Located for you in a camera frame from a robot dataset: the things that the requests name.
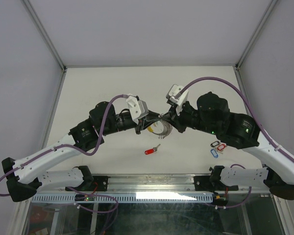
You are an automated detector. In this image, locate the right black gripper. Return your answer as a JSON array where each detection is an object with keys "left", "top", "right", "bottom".
[{"left": 162, "top": 99, "right": 221, "bottom": 137}]

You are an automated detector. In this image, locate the metal keyring with yellow handle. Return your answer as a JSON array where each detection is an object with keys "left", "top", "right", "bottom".
[{"left": 150, "top": 120, "right": 173, "bottom": 140}]

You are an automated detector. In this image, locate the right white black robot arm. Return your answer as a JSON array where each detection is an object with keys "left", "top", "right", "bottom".
[{"left": 163, "top": 92, "right": 294, "bottom": 200}]

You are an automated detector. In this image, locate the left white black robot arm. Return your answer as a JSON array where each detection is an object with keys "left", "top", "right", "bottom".
[{"left": 1, "top": 99, "right": 160, "bottom": 202}]

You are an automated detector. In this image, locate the black tag key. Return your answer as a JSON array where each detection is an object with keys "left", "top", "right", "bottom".
[{"left": 210, "top": 141, "right": 220, "bottom": 148}]

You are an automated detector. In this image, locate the blue tag key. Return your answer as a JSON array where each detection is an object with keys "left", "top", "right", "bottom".
[{"left": 210, "top": 148, "right": 219, "bottom": 158}]

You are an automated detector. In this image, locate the red outline tag key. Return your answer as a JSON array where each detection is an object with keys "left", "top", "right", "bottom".
[{"left": 217, "top": 143, "right": 227, "bottom": 152}]

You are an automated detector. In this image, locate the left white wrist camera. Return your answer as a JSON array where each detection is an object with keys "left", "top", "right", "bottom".
[{"left": 125, "top": 94, "right": 149, "bottom": 124}]

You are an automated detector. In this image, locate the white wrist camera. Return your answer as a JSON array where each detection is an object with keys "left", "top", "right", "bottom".
[
  {"left": 125, "top": 94, "right": 149, "bottom": 124},
  {"left": 166, "top": 84, "right": 189, "bottom": 116}
]

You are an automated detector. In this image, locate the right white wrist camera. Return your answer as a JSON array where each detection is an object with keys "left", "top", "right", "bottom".
[{"left": 166, "top": 84, "right": 189, "bottom": 116}]

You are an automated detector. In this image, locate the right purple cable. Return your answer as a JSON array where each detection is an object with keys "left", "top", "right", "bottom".
[{"left": 176, "top": 76, "right": 294, "bottom": 210}]

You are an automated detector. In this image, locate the aluminium mounting rail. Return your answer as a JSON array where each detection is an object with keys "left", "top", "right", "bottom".
[{"left": 39, "top": 173, "right": 272, "bottom": 194}]

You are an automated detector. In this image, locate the white slotted cable duct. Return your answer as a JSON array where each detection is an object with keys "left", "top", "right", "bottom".
[{"left": 31, "top": 191, "right": 213, "bottom": 204}]

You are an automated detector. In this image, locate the right aluminium frame post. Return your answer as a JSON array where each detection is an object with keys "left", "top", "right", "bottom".
[{"left": 235, "top": 0, "right": 280, "bottom": 70}]

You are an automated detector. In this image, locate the aluminium frame post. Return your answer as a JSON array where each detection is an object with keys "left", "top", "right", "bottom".
[
  {"left": 235, "top": 0, "right": 280, "bottom": 70},
  {"left": 21, "top": 0, "right": 67, "bottom": 72}
]

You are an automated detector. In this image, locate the left aluminium frame post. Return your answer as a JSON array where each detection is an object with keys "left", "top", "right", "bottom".
[{"left": 21, "top": 0, "right": 67, "bottom": 72}]

